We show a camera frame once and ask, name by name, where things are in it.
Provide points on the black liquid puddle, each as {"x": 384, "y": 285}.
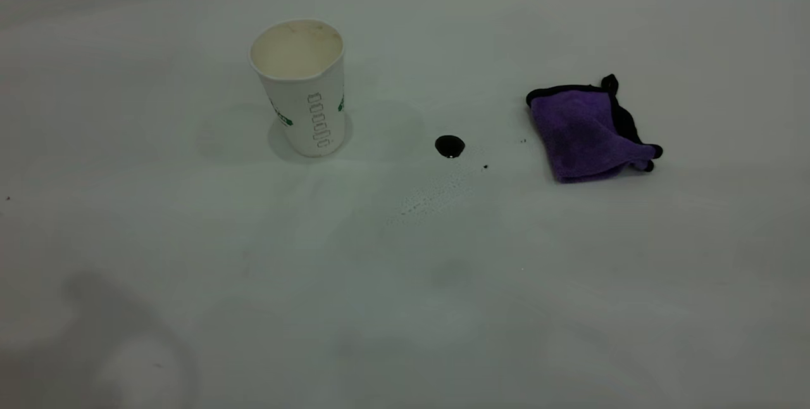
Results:
{"x": 450, "y": 146}

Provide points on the white paper coffee cup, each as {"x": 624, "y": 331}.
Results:
{"x": 310, "y": 105}

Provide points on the purple cloth with black trim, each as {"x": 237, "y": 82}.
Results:
{"x": 582, "y": 133}

